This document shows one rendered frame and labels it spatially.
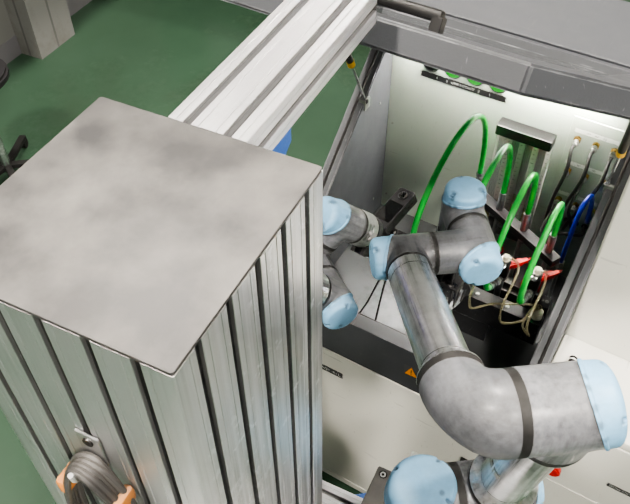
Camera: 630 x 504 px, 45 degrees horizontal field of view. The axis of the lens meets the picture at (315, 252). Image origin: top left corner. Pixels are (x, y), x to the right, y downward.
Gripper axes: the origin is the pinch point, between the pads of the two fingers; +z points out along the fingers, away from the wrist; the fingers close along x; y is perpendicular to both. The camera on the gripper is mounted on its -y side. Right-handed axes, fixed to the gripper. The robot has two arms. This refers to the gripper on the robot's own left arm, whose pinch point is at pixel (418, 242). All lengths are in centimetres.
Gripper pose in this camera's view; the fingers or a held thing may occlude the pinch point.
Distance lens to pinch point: 176.6
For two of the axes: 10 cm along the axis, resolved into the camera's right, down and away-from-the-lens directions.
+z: 6.1, 2.1, 7.6
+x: 6.7, 3.7, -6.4
